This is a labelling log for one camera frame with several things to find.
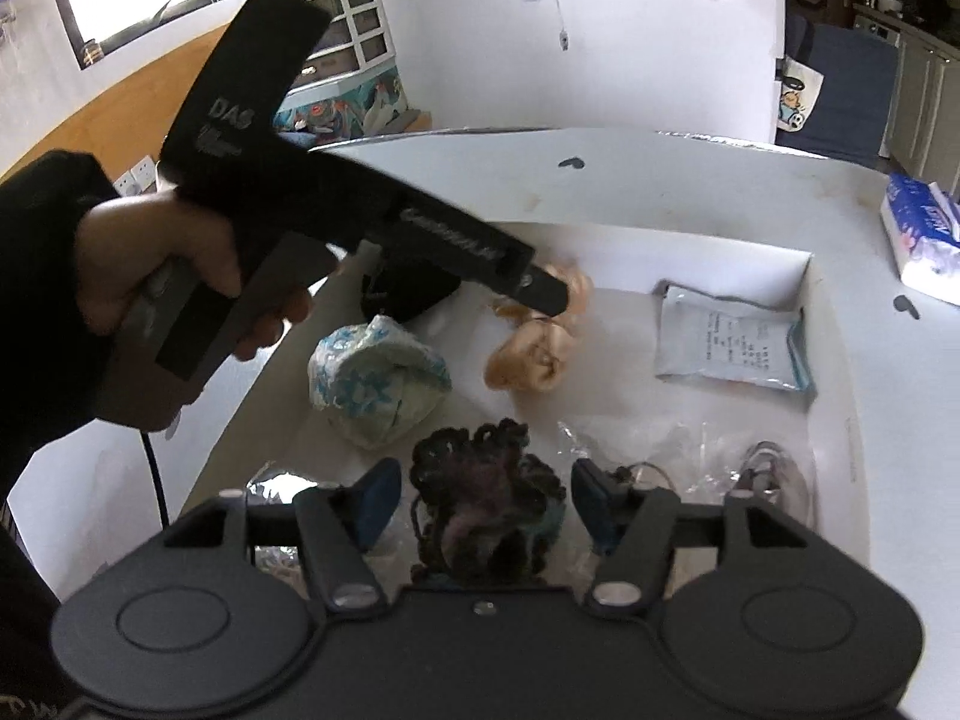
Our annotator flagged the person's left hand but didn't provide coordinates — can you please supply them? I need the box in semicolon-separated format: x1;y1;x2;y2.
75;190;314;440

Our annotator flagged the white wall socket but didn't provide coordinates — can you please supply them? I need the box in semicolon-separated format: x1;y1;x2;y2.
111;156;160;197

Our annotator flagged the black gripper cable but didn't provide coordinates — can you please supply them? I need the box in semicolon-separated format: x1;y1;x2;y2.
139;427;170;530

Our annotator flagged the white box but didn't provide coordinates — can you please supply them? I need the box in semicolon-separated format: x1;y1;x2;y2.
180;219;865;586

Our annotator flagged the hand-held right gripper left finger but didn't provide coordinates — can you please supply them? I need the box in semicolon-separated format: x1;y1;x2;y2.
161;457;389;610

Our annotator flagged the grey kitchen cabinet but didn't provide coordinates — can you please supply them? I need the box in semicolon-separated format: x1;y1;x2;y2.
851;1;960;192

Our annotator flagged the pale blue packet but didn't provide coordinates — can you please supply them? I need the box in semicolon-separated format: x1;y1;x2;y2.
651;279;818;400

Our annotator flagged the blue white patterned cloth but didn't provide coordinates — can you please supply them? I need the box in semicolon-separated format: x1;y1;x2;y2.
307;315;453;451

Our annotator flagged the white drawer unit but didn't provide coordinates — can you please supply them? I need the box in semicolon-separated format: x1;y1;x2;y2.
298;0;398;95

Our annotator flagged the crumpled clear plastic wrap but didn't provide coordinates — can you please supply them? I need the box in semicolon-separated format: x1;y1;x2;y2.
246;463;342;582

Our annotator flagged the colourful printed box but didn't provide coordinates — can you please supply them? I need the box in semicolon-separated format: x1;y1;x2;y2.
271;66;434;142

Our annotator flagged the person's left forearm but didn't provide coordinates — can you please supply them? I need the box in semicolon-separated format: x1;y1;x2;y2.
0;150;143;511

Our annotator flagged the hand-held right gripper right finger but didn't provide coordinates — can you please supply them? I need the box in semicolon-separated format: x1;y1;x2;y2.
571;459;815;608

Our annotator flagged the clear bag with cords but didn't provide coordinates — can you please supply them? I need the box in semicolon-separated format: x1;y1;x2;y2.
556;420;820;537

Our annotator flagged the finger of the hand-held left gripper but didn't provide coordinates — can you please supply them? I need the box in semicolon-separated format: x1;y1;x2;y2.
516;259;572;317

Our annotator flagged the cartoon print tote bag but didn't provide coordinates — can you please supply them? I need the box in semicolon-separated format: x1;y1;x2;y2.
775;54;830;149

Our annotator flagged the black cloth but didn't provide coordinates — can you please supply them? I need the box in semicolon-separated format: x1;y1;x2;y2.
358;240;464;325

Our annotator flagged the tissue pack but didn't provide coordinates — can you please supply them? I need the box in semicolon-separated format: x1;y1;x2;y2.
877;171;960;307

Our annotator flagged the dark multicolour knitted scrunchie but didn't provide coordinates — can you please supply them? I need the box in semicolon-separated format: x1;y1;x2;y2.
409;416;567;587

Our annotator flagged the small orange plush toy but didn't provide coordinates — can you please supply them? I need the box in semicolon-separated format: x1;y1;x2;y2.
484;262;595;392

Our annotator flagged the dark blue chair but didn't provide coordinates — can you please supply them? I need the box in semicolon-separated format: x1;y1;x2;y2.
780;16;901;170

